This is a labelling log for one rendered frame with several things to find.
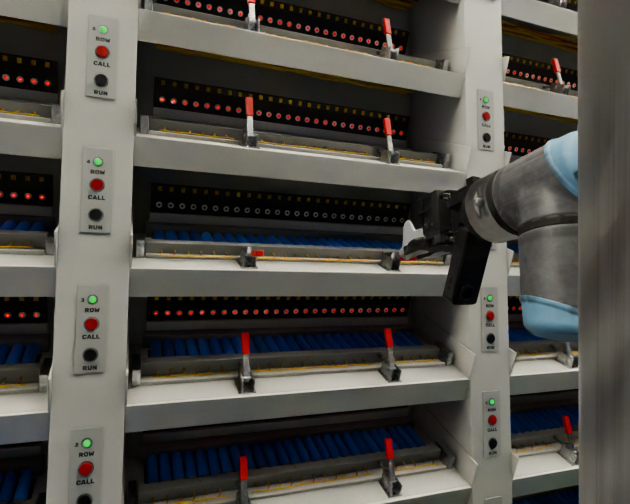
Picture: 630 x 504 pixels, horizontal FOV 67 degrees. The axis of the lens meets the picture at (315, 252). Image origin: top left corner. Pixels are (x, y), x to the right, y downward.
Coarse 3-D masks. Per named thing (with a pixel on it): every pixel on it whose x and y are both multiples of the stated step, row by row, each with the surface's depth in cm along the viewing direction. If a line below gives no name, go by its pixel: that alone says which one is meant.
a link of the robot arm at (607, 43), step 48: (624, 0) 4; (624, 48) 4; (624, 96) 4; (624, 144) 4; (624, 192) 4; (624, 240) 5; (624, 288) 5; (624, 336) 5; (624, 384) 5; (624, 432) 5; (624, 480) 5
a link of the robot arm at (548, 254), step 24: (552, 216) 49; (576, 216) 48; (528, 240) 51; (552, 240) 48; (576, 240) 47; (528, 264) 50; (552, 264) 48; (576, 264) 47; (528, 288) 50; (552, 288) 47; (576, 288) 46; (528, 312) 49; (552, 312) 47; (576, 312) 46; (552, 336) 50; (576, 336) 47
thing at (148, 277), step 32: (224, 224) 92; (256, 224) 94; (288, 224) 96; (320, 224) 99; (352, 224) 102; (448, 256) 95; (160, 288) 72; (192, 288) 74; (224, 288) 76; (256, 288) 77; (288, 288) 79; (320, 288) 81; (352, 288) 84; (384, 288) 86; (416, 288) 88
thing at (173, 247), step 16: (160, 240) 77; (176, 240) 78; (176, 256) 75; (192, 256) 76; (208, 256) 77; (224, 256) 78; (272, 256) 83; (288, 256) 84; (304, 256) 85; (320, 256) 86; (336, 256) 87; (352, 256) 88; (368, 256) 89
